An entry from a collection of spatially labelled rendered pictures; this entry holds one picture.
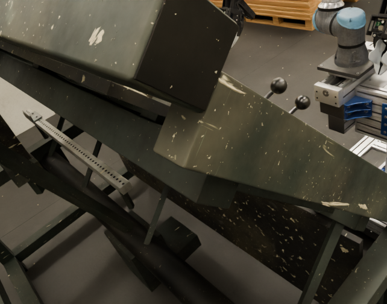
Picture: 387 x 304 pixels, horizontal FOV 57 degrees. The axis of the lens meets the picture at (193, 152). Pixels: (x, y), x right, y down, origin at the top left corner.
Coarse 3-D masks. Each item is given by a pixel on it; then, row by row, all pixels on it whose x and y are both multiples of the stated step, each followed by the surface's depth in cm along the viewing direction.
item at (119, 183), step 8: (40, 120) 219; (40, 128) 217; (48, 128) 207; (56, 128) 204; (56, 136) 196; (64, 136) 194; (64, 144) 187; (72, 144) 185; (72, 152) 180; (80, 152) 176; (88, 152) 174; (80, 160) 177; (88, 160) 169; (96, 160) 167; (96, 168) 162; (104, 168) 160; (104, 176) 155; (112, 176) 154; (120, 176) 152; (112, 184) 152; (120, 184) 148; (128, 184) 148
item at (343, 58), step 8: (344, 48) 162; (352, 48) 160; (360, 48) 160; (336, 56) 170; (344, 56) 163; (352, 56) 162; (360, 56) 161; (336, 64) 169; (344, 64) 165; (352, 64) 163; (360, 64) 163
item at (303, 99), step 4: (300, 96) 88; (304, 96) 88; (296, 100) 89; (300, 100) 88; (304, 100) 87; (308, 100) 88; (296, 104) 89; (300, 104) 88; (304, 104) 88; (308, 104) 88; (296, 108) 90; (300, 108) 88; (304, 108) 88; (292, 112) 90
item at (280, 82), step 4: (272, 80) 80; (276, 80) 79; (280, 80) 79; (284, 80) 79; (272, 84) 80; (276, 84) 79; (280, 84) 79; (284, 84) 79; (272, 88) 80; (276, 88) 79; (280, 88) 79; (284, 88) 79; (272, 92) 81; (276, 92) 80; (280, 92) 80; (268, 96) 82
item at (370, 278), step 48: (48, 144) 245; (96, 192) 197; (240, 192) 162; (0, 240) 250; (48, 240) 269; (144, 240) 160; (192, 240) 210; (240, 240) 198; (288, 240) 155; (384, 240) 122; (0, 288) 157; (192, 288) 135; (336, 288) 149; (384, 288) 115
